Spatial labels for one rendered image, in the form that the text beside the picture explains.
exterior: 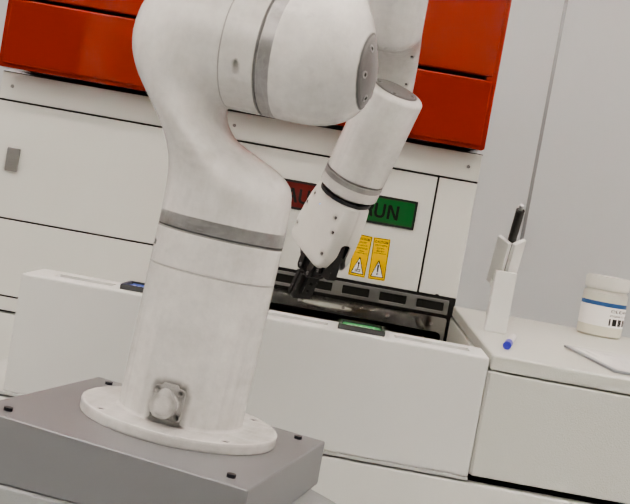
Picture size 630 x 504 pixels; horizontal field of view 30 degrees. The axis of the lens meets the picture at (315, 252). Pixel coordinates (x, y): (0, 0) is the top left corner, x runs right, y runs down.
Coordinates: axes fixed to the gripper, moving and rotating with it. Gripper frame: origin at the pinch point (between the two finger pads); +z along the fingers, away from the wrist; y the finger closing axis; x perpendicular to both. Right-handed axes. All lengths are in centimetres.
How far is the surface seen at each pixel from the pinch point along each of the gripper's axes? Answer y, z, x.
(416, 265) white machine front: -13.7, 1.7, 30.5
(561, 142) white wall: -114, 9, 152
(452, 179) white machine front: -18.5, -12.7, 33.4
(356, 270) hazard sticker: -17.7, 6.5, 22.7
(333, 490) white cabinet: 38.0, 4.6, -12.9
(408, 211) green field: -18.6, -5.5, 27.9
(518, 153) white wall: -118, 17, 143
